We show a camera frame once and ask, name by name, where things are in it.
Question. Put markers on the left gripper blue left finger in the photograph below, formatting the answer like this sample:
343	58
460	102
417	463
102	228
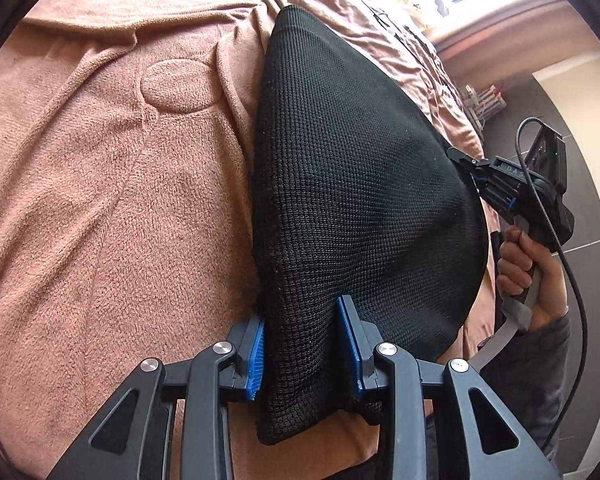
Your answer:
244	376

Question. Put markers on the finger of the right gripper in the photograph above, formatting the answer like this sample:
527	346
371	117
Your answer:
466	162

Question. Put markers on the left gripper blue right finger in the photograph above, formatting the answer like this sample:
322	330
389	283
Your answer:
357	341

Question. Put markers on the black patterned bear pants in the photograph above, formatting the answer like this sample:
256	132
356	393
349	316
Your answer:
353	193

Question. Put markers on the person's right forearm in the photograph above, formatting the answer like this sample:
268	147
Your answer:
528	375

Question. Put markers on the person's right hand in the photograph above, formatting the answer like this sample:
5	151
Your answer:
519	256

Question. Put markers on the striped box on nightstand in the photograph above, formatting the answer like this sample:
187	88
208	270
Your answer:
483	105

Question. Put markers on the pink curtain right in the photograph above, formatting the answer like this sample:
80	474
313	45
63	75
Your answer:
483	42

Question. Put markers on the brown bed blanket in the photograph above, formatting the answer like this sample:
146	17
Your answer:
125	154

